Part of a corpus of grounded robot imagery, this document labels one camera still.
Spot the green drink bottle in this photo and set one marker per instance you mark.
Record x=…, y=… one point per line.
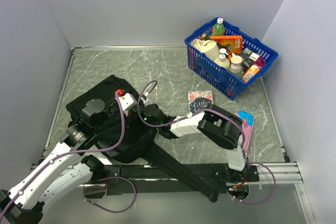
x=218, y=28

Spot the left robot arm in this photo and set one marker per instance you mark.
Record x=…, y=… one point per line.
x=24, y=203

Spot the beige lidded bottle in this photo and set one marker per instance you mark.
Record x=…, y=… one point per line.
x=235, y=66

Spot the pink pencil case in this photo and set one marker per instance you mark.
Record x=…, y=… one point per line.
x=247, y=126

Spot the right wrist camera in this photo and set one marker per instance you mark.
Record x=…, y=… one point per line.
x=144, y=98

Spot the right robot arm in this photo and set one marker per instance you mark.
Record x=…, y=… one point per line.
x=218, y=125

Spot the orange small carton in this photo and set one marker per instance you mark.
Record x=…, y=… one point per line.
x=254, y=69

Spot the black backpack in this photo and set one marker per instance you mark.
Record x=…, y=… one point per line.
x=131, y=139

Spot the orange snack box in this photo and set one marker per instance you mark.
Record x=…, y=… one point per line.
x=232, y=43

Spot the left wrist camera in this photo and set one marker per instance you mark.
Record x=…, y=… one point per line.
x=126, y=100

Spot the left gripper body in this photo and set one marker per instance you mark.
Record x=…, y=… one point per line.
x=98, y=125

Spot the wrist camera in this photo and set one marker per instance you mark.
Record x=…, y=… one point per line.
x=126, y=100
x=144, y=98

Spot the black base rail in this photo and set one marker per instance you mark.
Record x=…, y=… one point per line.
x=150, y=179

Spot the beige cloth pouch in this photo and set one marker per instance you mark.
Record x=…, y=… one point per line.
x=208, y=47

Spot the cream pump bottle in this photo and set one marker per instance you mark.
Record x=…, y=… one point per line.
x=222, y=59

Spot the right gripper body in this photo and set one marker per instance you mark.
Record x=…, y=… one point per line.
x=146, y=119

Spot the Little Women paperback book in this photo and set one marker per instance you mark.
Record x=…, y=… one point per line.
x=198, y=100

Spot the black box with barcode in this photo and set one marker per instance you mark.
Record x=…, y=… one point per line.
x=248, y=58

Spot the magenta small box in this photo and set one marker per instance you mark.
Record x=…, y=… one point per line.
x=260, y=62

